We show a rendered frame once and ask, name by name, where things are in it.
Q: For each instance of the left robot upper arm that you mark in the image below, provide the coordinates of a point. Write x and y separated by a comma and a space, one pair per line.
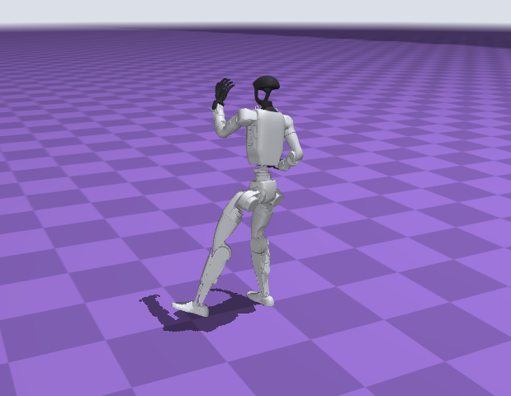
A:
243, 117

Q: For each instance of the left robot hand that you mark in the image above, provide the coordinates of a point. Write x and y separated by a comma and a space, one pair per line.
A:
221, 92

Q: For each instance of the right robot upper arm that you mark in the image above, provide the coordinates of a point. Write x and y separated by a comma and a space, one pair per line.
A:
291, 138

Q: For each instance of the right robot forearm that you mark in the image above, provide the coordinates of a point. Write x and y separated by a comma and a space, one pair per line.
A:
286, 163

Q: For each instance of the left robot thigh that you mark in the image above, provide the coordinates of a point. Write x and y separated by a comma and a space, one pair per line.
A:
232, 216

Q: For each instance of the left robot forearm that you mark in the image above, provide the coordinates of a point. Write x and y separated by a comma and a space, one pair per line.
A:
219, 118

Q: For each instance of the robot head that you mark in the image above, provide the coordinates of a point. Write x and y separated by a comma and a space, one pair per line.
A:
266, 84

